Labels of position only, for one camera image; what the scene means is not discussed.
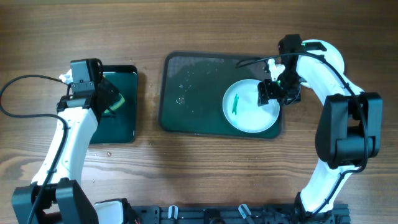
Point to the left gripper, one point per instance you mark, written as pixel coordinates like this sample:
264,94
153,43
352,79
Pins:
107,94

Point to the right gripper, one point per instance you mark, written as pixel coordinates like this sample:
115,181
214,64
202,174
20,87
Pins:
271,90

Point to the green yellow sponge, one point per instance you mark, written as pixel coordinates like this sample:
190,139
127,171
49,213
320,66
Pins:
119,102

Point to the light blue plate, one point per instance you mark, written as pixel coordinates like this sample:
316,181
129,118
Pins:
241,110

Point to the white plate top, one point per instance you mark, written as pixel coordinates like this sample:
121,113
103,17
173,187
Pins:
315,73

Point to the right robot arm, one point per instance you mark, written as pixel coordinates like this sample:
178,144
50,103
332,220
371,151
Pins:
349,129

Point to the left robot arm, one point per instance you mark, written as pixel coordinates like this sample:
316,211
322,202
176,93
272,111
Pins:
54,194

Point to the small black water tray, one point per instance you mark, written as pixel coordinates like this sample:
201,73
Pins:
122,128

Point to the large dark green tray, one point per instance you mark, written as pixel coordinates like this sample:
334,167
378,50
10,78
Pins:
192,91

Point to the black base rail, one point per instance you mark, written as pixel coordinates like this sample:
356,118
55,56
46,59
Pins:
266,214

